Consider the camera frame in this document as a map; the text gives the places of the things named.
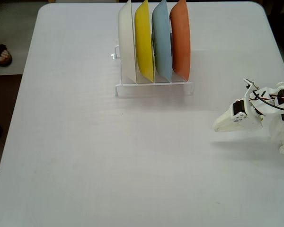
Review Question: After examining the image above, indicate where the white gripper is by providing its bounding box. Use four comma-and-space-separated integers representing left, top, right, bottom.
213, 98, 264, 133

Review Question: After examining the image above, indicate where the orange plate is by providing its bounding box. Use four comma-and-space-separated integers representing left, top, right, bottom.
169, 0, 192, 81

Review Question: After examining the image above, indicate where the light blue plate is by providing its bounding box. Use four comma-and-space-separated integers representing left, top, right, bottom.
151, 0, 173, 82

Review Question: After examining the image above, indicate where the yellow plate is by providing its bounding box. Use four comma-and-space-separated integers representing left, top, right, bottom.
134, 0, 155, 83

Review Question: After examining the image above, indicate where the white plate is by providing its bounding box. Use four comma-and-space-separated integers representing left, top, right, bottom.
117, 0, 138, 84

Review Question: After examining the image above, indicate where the foot in black sandal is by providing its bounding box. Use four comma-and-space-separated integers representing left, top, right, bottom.
0, 40, 13, 67

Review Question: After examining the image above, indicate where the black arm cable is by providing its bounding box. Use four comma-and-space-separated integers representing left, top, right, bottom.
250, 91, 284, 112

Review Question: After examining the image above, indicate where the white wire plate rack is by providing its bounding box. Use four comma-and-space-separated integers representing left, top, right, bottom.
110, 45, 195, 97

